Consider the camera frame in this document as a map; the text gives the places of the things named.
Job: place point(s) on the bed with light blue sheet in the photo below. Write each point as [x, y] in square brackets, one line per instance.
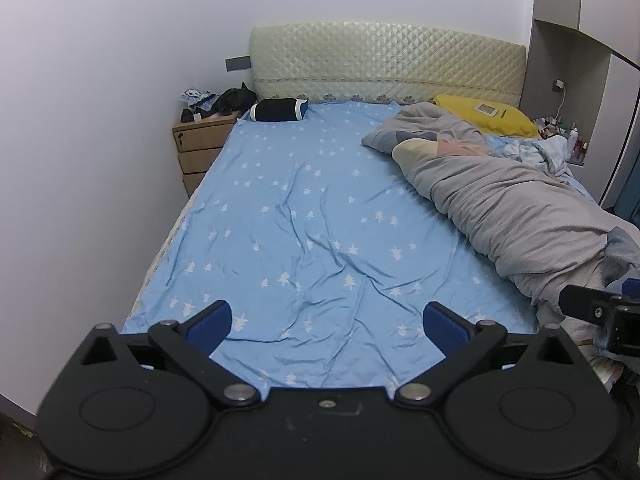
[310, 220]

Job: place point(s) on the blue-grey pants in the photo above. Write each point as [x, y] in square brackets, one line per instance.
[625, 252]

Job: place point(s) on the grey wardrobe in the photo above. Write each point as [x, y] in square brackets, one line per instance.
[622, 135]

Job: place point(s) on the yellow pillow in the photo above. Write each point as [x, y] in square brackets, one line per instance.
[515, 125]

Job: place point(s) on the grey duvet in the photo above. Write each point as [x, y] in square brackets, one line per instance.
[520, 200]

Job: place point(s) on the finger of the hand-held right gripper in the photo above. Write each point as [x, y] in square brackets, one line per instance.
[582, 304]

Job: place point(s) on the grey wall switch plate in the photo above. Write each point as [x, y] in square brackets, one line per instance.
[237, 63]

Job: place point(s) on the wooden nightstand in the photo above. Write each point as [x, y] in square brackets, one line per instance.
[200, 150]

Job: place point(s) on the white plastic bag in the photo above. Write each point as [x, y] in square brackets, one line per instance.
[196, 95]

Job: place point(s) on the light blue crumpled cloth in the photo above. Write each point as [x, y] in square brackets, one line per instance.
[535, 152]

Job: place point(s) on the black bolster pillow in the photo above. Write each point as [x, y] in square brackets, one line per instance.
[277, 110]

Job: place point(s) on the cream quilted headboard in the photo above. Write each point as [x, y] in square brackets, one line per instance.
[390, 65]

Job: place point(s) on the white bottle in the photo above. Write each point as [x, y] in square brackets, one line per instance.
[573, 137]

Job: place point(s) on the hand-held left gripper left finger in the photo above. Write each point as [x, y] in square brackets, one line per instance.
[212, 327]

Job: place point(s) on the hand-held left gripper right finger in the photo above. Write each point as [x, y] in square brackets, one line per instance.
[442, 328]

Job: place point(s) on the red bottle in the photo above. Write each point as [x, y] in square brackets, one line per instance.
[581, 152]

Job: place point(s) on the dark clothes pile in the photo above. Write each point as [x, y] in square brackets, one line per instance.
[234, 100]

